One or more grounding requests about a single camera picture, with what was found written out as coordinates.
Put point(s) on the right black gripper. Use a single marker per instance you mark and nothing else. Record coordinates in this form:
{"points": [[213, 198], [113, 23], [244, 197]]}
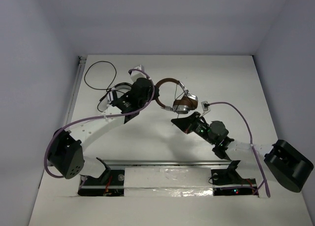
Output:
{"points": [[185, 123]]}

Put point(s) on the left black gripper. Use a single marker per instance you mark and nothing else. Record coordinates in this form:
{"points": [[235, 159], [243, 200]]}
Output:
{"points": [[149, 91]]}

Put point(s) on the brown silver headphones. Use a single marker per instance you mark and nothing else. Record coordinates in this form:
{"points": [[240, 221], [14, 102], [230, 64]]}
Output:
{"points": [[185, 104]]}

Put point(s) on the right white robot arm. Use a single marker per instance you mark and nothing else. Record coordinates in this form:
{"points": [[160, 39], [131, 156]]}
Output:
{"points": [[279, 161]]}

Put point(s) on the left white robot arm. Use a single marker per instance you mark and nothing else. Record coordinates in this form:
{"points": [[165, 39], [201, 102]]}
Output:
{"points": [[64, 157]]}

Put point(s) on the white black headphones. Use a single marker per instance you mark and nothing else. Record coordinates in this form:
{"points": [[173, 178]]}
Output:
{"points": [[113, 94]]}

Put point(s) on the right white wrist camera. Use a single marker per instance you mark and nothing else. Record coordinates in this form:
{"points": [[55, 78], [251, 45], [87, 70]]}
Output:
{"points": [[205, 107]]}

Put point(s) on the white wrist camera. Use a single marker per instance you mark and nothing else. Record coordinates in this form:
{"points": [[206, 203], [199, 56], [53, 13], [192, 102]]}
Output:
{"points": [[136, 72], [205, 107]]}

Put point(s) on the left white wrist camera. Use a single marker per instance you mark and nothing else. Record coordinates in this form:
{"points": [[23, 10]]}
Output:
{"points": [[136, 72]]}

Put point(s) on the metal base rail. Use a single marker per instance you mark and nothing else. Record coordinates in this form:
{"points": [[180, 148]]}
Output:
{"points": [[167, 180]]}

